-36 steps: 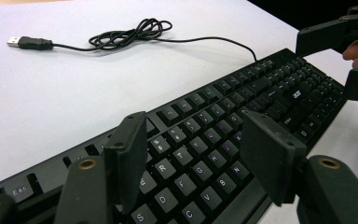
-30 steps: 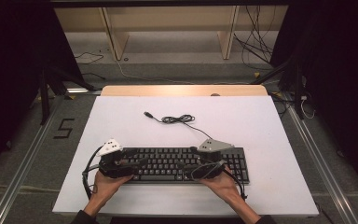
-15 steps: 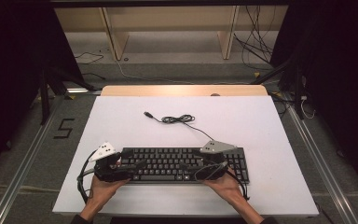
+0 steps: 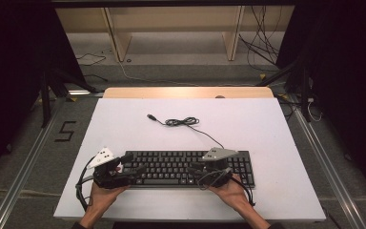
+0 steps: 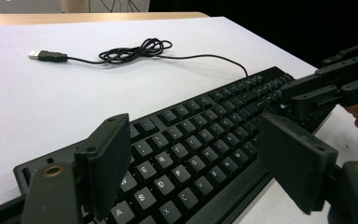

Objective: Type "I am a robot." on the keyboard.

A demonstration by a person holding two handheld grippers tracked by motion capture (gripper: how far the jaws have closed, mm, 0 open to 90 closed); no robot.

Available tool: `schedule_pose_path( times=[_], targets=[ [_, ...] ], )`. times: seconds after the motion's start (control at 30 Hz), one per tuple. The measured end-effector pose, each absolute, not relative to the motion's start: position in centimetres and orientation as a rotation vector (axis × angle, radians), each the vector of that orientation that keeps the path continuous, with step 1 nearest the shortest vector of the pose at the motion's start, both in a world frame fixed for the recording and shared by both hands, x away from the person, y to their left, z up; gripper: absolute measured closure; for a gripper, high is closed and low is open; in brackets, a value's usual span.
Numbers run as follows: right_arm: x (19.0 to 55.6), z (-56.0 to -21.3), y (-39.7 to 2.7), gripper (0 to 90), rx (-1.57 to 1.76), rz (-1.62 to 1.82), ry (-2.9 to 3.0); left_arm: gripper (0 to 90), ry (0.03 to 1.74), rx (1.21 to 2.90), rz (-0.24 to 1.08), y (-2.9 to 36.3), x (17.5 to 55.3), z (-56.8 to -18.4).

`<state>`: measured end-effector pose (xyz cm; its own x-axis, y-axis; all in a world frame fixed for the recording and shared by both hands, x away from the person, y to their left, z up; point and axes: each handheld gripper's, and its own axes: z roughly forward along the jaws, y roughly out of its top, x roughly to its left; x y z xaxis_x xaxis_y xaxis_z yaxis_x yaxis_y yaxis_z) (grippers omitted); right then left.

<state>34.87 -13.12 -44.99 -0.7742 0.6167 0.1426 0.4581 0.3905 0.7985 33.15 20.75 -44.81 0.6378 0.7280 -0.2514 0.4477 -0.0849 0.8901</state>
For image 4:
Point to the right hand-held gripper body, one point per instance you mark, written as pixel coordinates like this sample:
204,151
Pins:
217,173

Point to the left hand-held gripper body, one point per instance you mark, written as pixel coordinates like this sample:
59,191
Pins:
109,178

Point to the black keyboard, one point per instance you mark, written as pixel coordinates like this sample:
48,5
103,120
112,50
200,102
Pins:
165,168

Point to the person's left hand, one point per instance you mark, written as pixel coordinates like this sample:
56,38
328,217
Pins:
105,197

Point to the person's right hand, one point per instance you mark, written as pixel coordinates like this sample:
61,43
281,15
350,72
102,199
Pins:
230,194

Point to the light wooden table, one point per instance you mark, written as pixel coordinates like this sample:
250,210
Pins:
187,92

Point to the yellow floor tape piece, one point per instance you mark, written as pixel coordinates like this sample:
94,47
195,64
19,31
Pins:
71,99
262,76

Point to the black metal stand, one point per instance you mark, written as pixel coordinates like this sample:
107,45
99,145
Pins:
46,98
304,92

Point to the black curtain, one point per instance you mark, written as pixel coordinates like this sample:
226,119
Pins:
346,79
12,79

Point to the light wooden shelf unit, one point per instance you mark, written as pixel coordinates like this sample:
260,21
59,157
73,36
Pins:
171,19

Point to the short metal rail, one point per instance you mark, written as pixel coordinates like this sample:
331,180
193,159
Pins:
84,93

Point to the long metal floor rail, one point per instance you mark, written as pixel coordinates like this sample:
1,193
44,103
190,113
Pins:
25,165
327,165

